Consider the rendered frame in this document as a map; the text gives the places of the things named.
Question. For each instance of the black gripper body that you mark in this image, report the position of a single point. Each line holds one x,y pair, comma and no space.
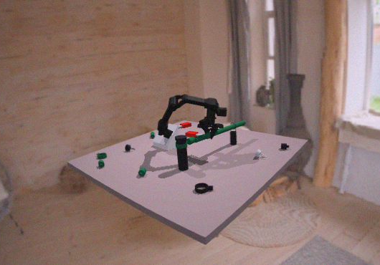
213,125

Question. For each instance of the black ring with small tab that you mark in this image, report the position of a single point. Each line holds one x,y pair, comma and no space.
203,185

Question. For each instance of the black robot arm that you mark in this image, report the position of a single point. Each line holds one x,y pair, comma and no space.
209,103

